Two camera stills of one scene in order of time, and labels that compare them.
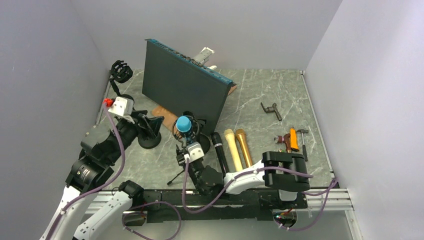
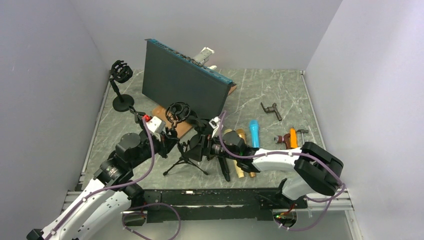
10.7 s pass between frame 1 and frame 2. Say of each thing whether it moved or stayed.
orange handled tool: stayed
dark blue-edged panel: stayed
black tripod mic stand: moved
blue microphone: moved
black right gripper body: moved
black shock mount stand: stayed
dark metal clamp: stayed
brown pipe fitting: stayed
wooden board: stayed
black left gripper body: moved
